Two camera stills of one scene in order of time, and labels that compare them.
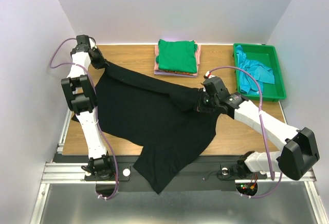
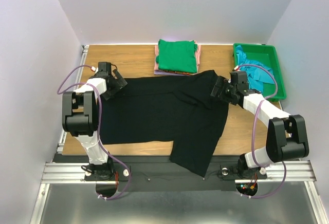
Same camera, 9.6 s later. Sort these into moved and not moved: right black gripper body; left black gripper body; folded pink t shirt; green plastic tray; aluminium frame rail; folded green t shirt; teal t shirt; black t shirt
Moved: left black gripper body; right black gripper body; black t shirt
Not moved: teal t shirt; aluminium frame rail; folded green t shirt; green plastic tray; folded pink t shirt
